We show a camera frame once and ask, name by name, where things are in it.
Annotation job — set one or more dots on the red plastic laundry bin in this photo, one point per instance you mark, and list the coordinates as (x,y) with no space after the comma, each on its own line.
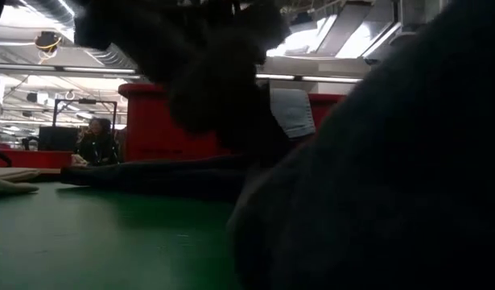
(150,129)

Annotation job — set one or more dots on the person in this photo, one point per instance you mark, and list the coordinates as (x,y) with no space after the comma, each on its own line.
(96,145)

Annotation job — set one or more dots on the white canvas tote bag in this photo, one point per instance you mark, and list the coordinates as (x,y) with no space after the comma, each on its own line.
(9,187)

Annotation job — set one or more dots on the red low background table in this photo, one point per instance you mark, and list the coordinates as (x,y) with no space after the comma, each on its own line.
(34,159)

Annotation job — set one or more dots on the green table mat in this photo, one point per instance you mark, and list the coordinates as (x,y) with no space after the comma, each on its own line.
(90,241)

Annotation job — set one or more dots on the black background box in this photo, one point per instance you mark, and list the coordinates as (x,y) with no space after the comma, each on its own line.
(58,139)

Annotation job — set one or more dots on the dark blue denim jeans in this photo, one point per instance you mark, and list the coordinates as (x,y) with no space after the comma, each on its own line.
(392,181)

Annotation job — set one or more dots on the light blue towel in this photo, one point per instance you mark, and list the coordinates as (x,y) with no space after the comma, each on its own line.
(293,113)

